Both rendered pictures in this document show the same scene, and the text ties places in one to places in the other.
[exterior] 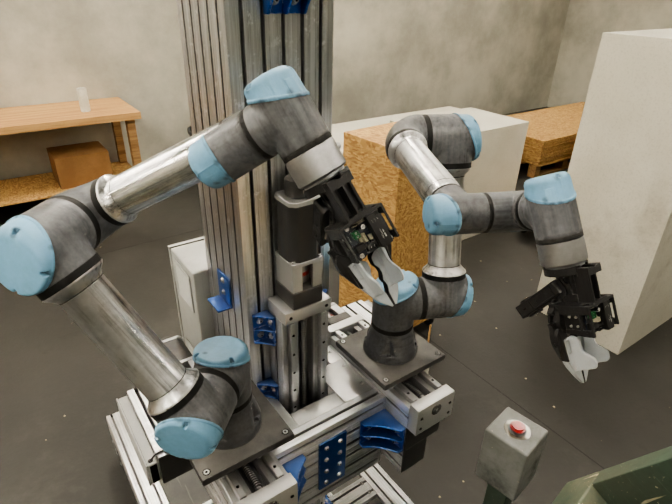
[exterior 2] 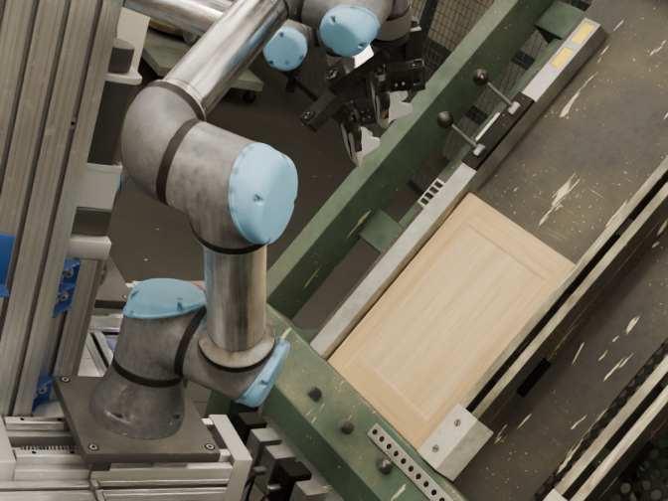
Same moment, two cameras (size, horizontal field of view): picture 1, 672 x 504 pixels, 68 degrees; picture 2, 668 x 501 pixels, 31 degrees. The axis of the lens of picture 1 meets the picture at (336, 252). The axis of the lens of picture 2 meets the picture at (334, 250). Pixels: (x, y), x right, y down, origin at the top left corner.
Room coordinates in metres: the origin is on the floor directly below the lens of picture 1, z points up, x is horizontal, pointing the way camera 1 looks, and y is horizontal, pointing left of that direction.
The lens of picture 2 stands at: (0.48, 1.88, 2.05)
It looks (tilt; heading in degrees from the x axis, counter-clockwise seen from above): 21 degrees down; 275
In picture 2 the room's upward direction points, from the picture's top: 18 degrees clockwise
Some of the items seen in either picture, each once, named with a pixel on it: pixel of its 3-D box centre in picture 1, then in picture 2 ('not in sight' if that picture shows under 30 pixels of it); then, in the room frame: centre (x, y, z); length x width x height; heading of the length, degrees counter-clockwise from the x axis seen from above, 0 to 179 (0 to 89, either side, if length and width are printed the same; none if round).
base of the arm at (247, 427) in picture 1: (227, 407); (143, 387); (0.83, 0.24, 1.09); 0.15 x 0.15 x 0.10
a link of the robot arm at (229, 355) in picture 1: (221, 370); (163, 325); (0.83, 0.24, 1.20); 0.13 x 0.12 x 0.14; 171
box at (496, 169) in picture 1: (452, 174); not in sight; (4.21, -1.01, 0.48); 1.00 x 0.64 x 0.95; 126
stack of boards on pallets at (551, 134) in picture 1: (561, 135); not in sight; (6.62, -2.97, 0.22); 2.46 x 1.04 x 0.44; 126
